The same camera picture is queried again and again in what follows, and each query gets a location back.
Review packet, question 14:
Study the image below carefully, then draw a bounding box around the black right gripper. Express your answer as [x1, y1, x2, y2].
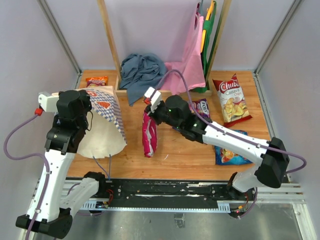
[144, 100, 183, 130]

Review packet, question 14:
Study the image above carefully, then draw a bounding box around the purple snack packet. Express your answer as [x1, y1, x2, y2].
[189, 98, 211, 119]

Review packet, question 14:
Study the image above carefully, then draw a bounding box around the pink snack packet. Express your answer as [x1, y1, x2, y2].
[142, 112, 158, 158]

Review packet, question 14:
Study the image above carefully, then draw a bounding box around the blue checkered paper bag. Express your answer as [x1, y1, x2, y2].
[51, 85, 128, 180]

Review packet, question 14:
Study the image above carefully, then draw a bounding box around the colourful orange candy bag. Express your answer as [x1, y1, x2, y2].
[85, 76, 109, 88]

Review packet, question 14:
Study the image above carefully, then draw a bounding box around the red Chubi cassava chips bag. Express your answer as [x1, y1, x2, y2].
[212, 73, 252, 128]

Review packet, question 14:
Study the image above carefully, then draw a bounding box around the blue gummy candy bag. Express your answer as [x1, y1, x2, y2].
[214, 129, 255, 166]

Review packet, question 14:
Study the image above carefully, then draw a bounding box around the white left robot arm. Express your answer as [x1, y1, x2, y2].
[15, 90, 107, 239]

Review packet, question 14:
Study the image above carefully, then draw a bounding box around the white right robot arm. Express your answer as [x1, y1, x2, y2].
[144, 95, 290, 200]

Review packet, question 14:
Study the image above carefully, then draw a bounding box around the pink t-shirt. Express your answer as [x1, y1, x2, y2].
[160, 7, 206, 95]

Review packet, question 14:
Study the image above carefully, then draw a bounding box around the blue crumpled cloth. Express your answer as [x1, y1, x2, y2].
[119, 53, 167, 106]

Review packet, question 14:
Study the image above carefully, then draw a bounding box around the yellow clothes hanger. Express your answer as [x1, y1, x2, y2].
[200, 0, 217, 53]

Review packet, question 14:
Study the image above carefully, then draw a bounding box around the green t-shirt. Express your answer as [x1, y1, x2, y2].
[193, 0, 213, 93]

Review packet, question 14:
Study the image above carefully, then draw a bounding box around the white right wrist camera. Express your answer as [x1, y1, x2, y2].
[143, 86, 162, 113]

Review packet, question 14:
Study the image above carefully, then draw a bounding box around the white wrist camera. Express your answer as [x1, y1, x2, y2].
[143, 86, 162, 113]
[34, 92, 59, 116]

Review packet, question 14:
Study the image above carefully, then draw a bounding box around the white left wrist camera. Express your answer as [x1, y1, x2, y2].
[34, 92, 59, 116]

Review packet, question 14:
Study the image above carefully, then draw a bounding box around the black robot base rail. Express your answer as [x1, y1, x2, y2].
[81, 179, 256, 214]

